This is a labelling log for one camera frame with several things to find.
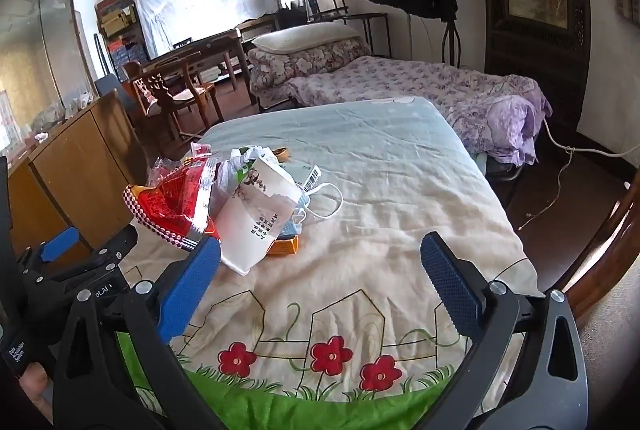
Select wooden table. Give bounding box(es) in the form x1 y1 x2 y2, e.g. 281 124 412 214
145 28 253 106

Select wooden armchair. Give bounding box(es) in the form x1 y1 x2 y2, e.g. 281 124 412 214
150 52 226 123

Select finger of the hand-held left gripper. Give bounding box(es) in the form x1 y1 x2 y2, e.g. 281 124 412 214
17 226 81 283
60 224 140 283

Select blue face mask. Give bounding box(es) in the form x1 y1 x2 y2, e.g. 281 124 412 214
287 183 344 237

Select black metal side table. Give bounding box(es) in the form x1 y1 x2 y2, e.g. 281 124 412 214
307 10 391 58

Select white cable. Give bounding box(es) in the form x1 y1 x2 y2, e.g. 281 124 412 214
517 117 640 231

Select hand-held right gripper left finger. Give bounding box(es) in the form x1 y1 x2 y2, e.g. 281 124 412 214
52 236 226 430

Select white hanging sheet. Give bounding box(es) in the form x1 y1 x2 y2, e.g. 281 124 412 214
132 0 281 58

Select crumpled white plastic bags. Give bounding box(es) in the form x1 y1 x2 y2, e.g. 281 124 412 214
32 93 93 143

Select wooden cabinet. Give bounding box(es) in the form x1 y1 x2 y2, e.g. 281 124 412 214
7 88 151 271

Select carved back wooden chair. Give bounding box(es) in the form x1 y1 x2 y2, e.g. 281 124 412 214
131 73 181 141

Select white green food bag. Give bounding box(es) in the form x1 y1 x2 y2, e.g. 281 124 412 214
215 145 304 276

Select white barcode box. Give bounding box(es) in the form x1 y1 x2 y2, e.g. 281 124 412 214
277 163 322 191

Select red snack bag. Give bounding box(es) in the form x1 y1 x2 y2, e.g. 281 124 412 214
124 157 222 252

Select purple floral bedsheet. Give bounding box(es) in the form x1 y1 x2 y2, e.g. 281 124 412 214
285 55 553 166

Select shelf with boxes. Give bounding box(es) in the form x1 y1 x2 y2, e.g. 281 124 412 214
95 0 151 76

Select folded floral quilt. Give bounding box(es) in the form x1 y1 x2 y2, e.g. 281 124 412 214
248 37 372 94

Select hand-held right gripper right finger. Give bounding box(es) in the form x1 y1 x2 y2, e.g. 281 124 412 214
420 231 590 430

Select person's left hand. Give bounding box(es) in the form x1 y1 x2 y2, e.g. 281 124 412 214
17 360 53 426

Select glass panel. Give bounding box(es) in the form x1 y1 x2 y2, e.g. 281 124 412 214
0 0 96 151

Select blue chair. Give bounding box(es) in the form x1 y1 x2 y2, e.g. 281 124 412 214
95 74 124 99

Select orange cardboard box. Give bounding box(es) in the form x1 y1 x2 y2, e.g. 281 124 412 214
267 233 302 257

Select white pillow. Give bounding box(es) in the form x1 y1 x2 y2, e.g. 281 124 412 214
251 21 362 54

